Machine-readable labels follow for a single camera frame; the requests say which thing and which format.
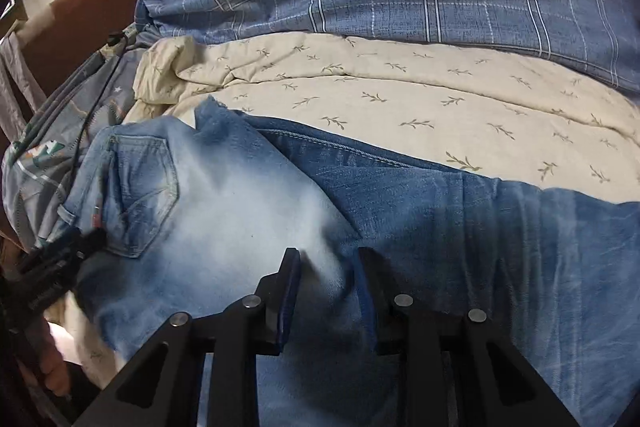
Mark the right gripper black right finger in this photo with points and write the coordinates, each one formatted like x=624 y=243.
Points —
x=376 y=290

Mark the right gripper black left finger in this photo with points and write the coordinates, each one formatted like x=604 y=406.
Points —
x=278 y=292

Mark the light blue denim jeans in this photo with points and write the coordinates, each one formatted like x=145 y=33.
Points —
x=195 y=214

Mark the cream leaf-print quilt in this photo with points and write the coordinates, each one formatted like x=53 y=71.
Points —
x=499 y=115

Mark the dark brown headboard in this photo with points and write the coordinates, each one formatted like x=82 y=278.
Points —
x=57 y=40

